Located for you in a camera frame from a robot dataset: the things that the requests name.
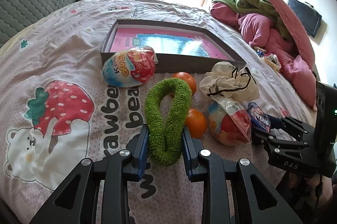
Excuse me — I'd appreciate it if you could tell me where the dark cardboard box tray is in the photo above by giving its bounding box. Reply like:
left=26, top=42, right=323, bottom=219
left=100, top=19, right=246, bottom=74

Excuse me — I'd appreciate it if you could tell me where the pink quilted cushion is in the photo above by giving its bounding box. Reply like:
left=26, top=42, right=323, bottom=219
left=269, top=0, right=315, bottom=69

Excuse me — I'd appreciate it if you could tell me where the red surprise egg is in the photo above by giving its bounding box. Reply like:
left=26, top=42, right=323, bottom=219
left=209, top=97, right=251, bottom=146

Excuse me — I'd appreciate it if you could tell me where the person's right hand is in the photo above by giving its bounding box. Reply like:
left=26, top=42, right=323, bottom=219
left=304, top=174, right=333, bottom=208

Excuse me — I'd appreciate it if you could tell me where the strawberry bear bed sheet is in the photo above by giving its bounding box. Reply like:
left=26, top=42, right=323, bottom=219
left=1, top=0, right=316, bottom=223

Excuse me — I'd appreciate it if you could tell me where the blue snack packet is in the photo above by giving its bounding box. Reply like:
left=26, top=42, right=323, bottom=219
left=247, top=102, right=271, bottom=133

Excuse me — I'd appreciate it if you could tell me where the black wall television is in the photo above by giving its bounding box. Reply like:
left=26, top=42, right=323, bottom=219
left=287, top=0, right=322, bottom=37

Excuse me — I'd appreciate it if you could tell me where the pink duvet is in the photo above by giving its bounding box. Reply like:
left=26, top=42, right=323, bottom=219
left=210, top=2, right=316, bottom=110

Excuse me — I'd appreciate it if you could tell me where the pink blue book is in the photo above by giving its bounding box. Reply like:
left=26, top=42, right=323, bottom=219
left=107, top=26, right=230, bottom=60

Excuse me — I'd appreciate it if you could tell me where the green blanket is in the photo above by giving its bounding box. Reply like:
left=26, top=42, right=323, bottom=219
left=210, top=0, right=293, bottom=40

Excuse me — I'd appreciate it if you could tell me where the cream drawstring pouch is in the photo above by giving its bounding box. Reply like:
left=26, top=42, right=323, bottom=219
left=199, top=61, right=259, bottom=102

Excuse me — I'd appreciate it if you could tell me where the green fuzzy ring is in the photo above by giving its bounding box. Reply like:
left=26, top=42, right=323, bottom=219
left=144, top=78, right=193, bottom=167

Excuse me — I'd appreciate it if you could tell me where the orange tangerine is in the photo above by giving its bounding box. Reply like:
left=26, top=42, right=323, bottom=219
left=172, top=72, right=197, bottom=95
left=185, top=108, right=207, bottom=139

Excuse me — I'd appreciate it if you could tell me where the blue white surprise egg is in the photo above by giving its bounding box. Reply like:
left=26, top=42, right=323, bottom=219
left=102, top=46, right=158, bottom=88

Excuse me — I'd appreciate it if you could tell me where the snack wrappers pile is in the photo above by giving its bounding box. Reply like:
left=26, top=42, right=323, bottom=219
left=253, top=46, right=282, bottom=72

